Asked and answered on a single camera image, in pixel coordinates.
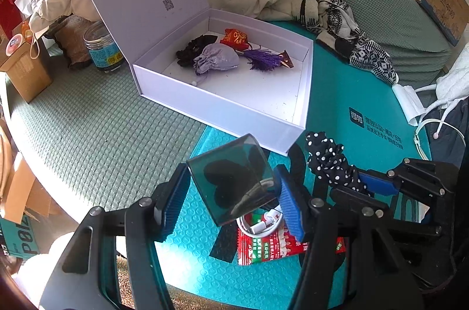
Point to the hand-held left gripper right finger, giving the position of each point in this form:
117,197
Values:
291,203

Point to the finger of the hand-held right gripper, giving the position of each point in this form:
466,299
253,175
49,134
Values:
366,200
377,182

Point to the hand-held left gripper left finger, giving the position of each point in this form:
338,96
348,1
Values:
172,207

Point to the polka dot scrunchie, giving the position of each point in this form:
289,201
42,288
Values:
326,159

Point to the transparent green box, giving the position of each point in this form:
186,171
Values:
227,178

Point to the dark red snack packet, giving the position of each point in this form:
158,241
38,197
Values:
285,60

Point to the purple tassel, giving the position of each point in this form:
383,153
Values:
262,60

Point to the black scrunchie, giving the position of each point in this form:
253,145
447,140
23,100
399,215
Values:
190,49

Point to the long red snack packet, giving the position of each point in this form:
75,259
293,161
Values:
271,251

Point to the white face mask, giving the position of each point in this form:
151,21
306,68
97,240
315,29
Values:
406,103

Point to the dark jeans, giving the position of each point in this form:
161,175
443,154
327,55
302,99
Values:
450,137

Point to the teal foam mat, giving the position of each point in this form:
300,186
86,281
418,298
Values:
366,82

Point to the green bed cover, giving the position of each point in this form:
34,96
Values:
91,134

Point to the white hoodie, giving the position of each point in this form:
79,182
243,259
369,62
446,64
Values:
454,82

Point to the cardboard box with teal print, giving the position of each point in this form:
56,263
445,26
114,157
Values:
22,192

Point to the black and white patterned scarf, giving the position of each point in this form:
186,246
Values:
344,31

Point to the jar with blue label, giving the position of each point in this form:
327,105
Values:
104,49

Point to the brown fuzzy bag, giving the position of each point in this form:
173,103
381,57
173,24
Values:
73,42

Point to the small brown cardboard box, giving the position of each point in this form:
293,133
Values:
25,71

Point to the red box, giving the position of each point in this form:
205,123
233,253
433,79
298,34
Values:
9,13

